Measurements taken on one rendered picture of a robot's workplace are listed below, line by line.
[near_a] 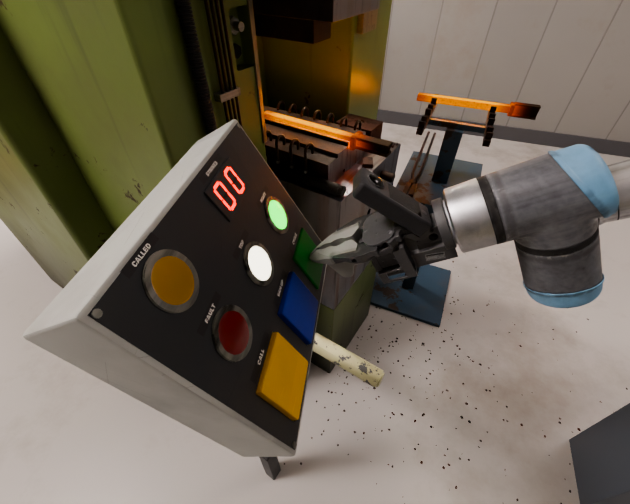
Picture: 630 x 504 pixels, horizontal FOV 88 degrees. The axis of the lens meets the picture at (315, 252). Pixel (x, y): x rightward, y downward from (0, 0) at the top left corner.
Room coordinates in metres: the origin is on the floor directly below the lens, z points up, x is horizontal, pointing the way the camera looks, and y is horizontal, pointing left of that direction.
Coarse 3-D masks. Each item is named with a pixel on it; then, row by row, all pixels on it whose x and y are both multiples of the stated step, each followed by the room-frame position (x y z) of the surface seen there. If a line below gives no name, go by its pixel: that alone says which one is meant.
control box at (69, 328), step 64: (192, 192) 0.29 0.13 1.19; (256, 192) 0.38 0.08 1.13; (128, 256) 0.19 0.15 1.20; (192, 256) 0.23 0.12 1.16; (64, 320) 0.13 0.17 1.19; (128, 320) 0.14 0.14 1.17; (192, 320) 0.17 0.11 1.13; (256, 320) 0.22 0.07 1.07; (128, 384) 0.13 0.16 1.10; (192, 384) 0.12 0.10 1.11; (256, 384) 0.15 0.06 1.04; (256, 448) 0.11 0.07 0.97
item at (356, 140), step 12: (276, 120) 0.96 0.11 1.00; (288, 120) 0.93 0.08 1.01; (300, 120) 0.93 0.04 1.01; (324, 132) 0.86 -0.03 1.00; (336, 132) 0.85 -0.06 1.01; (348, 132) 0.85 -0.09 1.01; (360, 132) 0.84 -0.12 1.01; (360, 144) 0.81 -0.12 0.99; (372, 144) 0.79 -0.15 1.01; (384, 144) 0.77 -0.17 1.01; (384, 156) 0.77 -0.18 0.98
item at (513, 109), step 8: (424, 96) 1.32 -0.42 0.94; (432, 96) 1.31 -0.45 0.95; (440, 96) 1.31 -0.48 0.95; (448, 96) 1.31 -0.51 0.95; (448, 104) 1.28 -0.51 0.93; (456, 104) 1.27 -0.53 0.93; (464, 104) 1.26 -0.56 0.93; (472, 104) 1.25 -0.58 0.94; (480, 104) 1.24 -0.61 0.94; (488, 104) 1.23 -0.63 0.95; (496, 104) 1.23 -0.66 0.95; (504, 104) 1.23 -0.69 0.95; (512, 104) 1.21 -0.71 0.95; (520, 104) 1.20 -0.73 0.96; (528, 104) 1.20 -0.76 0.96; (504, 112) 1.21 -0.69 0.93; (512, 112) 1.19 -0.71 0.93; (520, 112) 1.20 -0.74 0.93; (528, 112) 1.19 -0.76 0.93; (536, 112) 1.18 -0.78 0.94
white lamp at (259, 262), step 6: (252, 252) 0.29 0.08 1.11; (258, 252) 0.29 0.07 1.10; (264, 252) 0.30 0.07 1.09; (252, 258) 0.28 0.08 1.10; (258, 258) 0.29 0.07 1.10; (264, 258) 0.29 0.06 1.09; (252, 264) 0.27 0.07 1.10; (258, 264) 0.28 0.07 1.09; (264, 264) 0.29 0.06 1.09; (270, 264) 0.30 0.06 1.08; (252, 270) 0.27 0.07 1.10; (258, 270) 0.27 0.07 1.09; (264, 270) 0.28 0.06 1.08; (270, 270) 0.29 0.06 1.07; (258, 276) 0.27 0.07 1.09; (264, 276) 0.27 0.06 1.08
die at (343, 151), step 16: (272, 128) 0.92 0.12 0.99; (288, 128) 0.91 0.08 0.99; (336, 128) 0.92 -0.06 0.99; (352, 128) 0.92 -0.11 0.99; (272, 144) 0.84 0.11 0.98; (288, 144) 0.84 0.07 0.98; (304, 144) 0.82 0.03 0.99; (320, 144) 0.82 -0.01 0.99; (336, 144) 0.82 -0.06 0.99; (272, 160) 0.83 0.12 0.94; (288, 160) 0.80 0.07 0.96; (320, 160) 0.75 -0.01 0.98; (336, 160) 0.76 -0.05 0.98; (352, 160) 0.84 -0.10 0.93; (320, 176) 0.74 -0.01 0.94; (336, 176) 0.76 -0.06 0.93
